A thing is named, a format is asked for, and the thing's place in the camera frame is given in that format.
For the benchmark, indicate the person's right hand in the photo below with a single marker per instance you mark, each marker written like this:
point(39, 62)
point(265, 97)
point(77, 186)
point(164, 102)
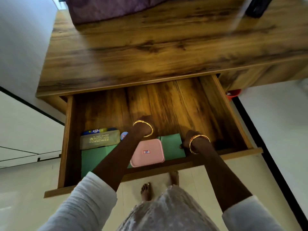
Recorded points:
point(191, 137)

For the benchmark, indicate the person's left hand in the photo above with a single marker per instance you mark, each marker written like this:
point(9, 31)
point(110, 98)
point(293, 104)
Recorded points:
point(145, 121)

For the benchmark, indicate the person's right forearm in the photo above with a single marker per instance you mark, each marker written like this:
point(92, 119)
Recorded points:
point(221, 175)

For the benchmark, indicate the person's left forearm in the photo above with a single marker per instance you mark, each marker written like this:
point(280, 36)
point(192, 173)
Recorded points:
point(120, 161)

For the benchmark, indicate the gold bangle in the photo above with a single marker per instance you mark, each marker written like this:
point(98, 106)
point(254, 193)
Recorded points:
point(149, 128)
point(192, 141)

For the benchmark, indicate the green paper folder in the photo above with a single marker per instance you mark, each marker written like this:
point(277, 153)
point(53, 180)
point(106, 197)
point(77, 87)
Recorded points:
point(172, 146)
point(95, 158)

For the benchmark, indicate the round blue white item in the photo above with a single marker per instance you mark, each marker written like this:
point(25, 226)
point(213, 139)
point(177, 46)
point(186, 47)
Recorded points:
point(123, 135)

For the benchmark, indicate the pink plastic box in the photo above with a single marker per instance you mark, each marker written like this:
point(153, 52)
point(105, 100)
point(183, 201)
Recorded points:
point(150, 153)

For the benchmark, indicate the wooden desk drawer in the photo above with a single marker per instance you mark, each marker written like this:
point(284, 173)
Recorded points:
point(182, 103)

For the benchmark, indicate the person's right foot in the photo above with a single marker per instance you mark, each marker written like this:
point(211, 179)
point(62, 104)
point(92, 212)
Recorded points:
point(174, 178)

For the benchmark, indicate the person's foot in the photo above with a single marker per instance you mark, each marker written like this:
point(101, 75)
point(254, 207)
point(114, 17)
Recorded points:
point(174, 178)
point(146, 192)

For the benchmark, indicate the olive fabric pouch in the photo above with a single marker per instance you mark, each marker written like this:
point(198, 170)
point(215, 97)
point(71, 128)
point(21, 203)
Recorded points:
point(99, 139)

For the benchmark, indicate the blue and yellow tube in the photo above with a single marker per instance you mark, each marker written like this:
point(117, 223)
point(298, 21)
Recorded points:
point(96, 131)

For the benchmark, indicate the red plastic container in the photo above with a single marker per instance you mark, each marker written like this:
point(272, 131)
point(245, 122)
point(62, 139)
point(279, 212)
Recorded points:
point(233, 93)

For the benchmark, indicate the person's left foot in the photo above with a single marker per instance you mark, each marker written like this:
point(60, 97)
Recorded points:
point(146, 192)

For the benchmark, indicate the white patterned dress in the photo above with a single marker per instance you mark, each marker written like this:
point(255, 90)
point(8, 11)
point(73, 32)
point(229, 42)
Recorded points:
point(168, 211)

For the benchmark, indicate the wooden desk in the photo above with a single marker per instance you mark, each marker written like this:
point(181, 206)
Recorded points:
point(168, 45)

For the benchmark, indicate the white right sleeve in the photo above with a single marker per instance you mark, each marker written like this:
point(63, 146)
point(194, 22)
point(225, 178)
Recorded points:
point(250, 216)

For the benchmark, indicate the white sleeve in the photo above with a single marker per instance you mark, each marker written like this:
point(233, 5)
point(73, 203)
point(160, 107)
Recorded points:
point(84, 204)
point(250, 216)

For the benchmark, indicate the white left sleeve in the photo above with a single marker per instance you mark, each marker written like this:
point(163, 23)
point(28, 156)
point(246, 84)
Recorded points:
point(84, 204)

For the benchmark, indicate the purple cloth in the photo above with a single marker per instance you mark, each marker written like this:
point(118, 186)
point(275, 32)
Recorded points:
point(108, 8)

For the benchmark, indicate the black object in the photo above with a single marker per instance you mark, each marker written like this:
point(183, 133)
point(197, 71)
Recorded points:
point(258, 5)

